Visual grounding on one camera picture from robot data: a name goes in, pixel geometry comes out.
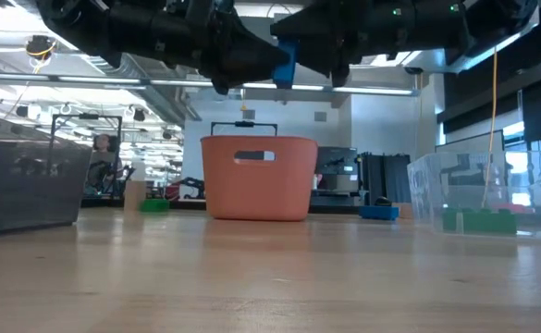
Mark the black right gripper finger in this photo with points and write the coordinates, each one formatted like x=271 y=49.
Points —
x=311 y=23
x=332 y=57

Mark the green toy brick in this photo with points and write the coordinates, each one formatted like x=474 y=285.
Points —
x=154 y=206
x=480 y=223

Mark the plain wooden block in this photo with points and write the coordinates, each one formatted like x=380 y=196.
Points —
x=406 y=211
x=135 y=196

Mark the clear plastic bin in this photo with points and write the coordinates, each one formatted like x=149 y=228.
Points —
x=459 y=185

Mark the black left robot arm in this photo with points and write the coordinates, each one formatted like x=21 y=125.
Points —
x=126 y=23

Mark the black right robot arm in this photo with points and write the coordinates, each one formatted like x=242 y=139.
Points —
x=483 y=23

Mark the long ceiling light strip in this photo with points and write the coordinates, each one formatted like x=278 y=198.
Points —
x=372 y=90

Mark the black printer cabinet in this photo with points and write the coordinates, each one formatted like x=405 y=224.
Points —
x=337 y=162

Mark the orange plastic bin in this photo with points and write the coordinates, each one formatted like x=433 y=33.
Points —
x=258 y=189

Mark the person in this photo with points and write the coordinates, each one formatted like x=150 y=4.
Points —
x=103 y=143

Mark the black ceiling fixture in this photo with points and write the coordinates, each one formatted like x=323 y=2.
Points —
x=40 y=46

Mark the smoky grey plastic bin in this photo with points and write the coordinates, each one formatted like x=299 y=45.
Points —
x=25 y=194

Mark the large silver duct hood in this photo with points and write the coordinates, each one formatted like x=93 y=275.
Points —
x=432 y=62

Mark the black aluminium table frame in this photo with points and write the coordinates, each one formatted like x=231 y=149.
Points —
x=187 y=204

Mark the black frame knob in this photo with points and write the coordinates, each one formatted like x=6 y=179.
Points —
x=383 y=202

